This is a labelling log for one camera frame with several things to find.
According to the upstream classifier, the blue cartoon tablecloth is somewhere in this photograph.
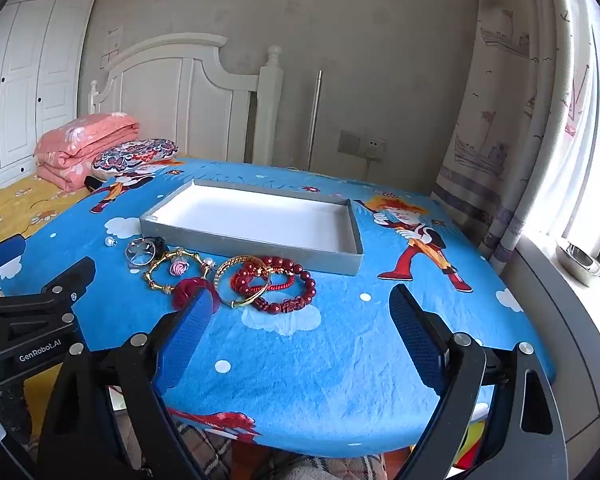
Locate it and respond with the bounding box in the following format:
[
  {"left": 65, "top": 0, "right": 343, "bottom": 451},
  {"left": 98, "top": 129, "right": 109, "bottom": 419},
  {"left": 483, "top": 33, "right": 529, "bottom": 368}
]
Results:
[{"left": 0, "top": 157, "right": 556, "bottom": 458}]

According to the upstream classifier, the gold link bracelet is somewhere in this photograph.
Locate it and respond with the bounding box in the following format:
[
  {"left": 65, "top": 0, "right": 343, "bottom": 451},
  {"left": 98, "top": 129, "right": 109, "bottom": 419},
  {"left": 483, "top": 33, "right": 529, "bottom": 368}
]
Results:
[{"left": 144, "top": 249, "right": 215, "bottom": 293}]

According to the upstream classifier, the ship print curtain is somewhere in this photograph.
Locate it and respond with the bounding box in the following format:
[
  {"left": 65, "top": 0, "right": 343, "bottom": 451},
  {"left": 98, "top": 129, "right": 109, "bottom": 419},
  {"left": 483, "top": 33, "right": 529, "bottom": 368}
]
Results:
[{"left": 430, "top": 0, "right": 600, "bottom": 261}]

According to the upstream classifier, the white wooden headboard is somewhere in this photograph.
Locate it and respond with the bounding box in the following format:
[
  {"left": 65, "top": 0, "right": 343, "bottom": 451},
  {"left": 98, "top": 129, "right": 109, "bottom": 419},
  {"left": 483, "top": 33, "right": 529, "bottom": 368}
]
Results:
[{"left": 89, "top": 34, "right": 284, "bottom": 166}]

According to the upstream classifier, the pink folded quilt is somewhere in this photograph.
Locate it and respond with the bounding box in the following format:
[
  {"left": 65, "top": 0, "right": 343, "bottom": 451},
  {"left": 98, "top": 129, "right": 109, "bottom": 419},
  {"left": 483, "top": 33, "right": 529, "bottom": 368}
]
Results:
[{"left": 34, "top": 112, "right": 141, "bottom": 193}]

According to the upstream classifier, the metal pole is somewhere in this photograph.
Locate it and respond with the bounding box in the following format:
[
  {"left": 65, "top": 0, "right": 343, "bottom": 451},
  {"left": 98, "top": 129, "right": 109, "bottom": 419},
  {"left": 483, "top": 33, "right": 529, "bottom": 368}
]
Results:
[{"left": 306, "top": 70, "right": 324, "bottom": 171}]

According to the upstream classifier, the patterned pillow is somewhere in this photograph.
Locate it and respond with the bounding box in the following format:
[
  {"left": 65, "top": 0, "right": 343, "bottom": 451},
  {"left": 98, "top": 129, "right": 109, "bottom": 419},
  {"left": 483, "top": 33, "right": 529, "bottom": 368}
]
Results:
[{"left": 91, "top": 138, "right": 180, "bottom": 181}]

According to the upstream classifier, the wall socket with plug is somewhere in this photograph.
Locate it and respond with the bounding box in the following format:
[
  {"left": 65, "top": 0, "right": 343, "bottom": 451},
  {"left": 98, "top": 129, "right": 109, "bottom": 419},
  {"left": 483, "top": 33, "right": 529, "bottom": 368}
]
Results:
[{"left": 358, "top": 136, "right": 387, "bottom": 161}]

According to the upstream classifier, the red rose brooch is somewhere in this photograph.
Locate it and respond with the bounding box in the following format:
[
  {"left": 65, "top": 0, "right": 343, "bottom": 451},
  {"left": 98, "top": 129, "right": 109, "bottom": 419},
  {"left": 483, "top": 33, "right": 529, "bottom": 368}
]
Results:
[{"left": 172, "top": 277, "right": 221, "bottom": 311}]

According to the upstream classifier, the red braided cord bracelet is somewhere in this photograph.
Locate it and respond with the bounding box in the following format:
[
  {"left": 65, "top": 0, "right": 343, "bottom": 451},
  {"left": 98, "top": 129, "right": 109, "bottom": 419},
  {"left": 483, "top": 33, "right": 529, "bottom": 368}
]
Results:
[{"left": 230, "top": 266, "right": 293, "bottom": 311}]

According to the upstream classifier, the grey cardboard tray box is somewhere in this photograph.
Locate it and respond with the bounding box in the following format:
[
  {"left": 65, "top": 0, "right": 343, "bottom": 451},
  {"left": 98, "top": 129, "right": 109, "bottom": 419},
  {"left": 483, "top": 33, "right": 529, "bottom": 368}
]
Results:
[{"left": 140, "top": 178, "right": 364, "bottom": 277}]

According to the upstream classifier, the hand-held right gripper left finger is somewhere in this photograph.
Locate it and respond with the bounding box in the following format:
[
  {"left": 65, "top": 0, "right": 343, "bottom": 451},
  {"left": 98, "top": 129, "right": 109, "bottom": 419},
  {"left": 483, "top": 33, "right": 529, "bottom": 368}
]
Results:
[{"left": 37, "top": 290, "right": 216, "bottom": 480}]

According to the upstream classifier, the red bead bracelet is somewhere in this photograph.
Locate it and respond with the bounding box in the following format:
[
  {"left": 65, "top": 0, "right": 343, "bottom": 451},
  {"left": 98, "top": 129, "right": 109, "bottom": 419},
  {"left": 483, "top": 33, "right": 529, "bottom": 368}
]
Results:
[{"left": 240, "top": 255, "right": 317, "bottom": 315}]

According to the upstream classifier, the white wardrobe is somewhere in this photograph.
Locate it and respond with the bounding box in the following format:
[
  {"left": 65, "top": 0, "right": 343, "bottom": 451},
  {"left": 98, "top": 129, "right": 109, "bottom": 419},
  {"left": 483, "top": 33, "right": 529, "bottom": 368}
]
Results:
[{"left": 0, "top": 0, "right": 100, "bottom": 196}]

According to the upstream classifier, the paper notice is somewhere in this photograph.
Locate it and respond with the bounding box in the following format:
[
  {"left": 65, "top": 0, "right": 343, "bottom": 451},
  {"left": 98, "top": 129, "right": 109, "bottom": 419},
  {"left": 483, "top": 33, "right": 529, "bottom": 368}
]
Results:
[{"left": 101, "top": 25, "right": 125, "bottom": 68}]

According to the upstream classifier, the rainbow coloured cloth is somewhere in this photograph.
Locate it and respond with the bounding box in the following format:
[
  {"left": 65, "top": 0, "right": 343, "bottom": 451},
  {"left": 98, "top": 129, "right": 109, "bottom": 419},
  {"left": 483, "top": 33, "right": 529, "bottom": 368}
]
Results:
[{"left": 452, "top": 407, "right": 492, "bottom": 467}]

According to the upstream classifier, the gold bangle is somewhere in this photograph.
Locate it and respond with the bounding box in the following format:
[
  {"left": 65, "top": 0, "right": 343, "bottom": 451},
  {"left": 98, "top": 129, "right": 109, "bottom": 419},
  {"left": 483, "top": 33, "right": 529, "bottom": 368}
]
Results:
[{"left": 214, "top": 255, "right": 272, "bottom": 309}]

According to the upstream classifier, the metal bowl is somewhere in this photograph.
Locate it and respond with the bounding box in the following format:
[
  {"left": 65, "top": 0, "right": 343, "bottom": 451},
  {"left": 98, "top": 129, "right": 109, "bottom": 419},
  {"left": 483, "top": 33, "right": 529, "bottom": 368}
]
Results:
[{"left": 555, "top": 239, "right": 600, "bottom": 288}]

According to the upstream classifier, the yellow floral bed sheet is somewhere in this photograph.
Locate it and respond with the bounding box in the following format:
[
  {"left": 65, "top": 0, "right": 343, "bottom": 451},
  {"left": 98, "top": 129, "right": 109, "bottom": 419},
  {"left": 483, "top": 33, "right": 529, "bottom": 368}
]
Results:
[{"left": 0, "top": 175, "right": 93, "bottom": 411}]

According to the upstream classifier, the plaid cloth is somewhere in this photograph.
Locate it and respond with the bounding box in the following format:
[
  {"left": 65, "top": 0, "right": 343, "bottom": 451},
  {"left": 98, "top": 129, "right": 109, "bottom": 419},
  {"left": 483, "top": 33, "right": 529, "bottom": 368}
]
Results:
[{"left": 172, "top": 420, "right": 241, "bottom": 480}]

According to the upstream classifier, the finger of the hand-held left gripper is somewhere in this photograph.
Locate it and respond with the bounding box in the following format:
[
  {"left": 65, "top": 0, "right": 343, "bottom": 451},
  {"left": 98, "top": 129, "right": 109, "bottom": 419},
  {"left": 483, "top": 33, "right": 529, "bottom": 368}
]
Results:
[
  {"left": 0, "top": 234, "right": 27, "bottom": 273},
  {"left": 0, "top": 256, "right": 97, "bottom": 346}
]

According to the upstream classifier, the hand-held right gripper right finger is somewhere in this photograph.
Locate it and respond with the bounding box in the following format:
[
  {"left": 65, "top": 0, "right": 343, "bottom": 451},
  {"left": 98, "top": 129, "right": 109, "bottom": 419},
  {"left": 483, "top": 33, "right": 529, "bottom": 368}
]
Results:
[{"left": 389, "top": 284, "right": 568, "bottom": 480}]

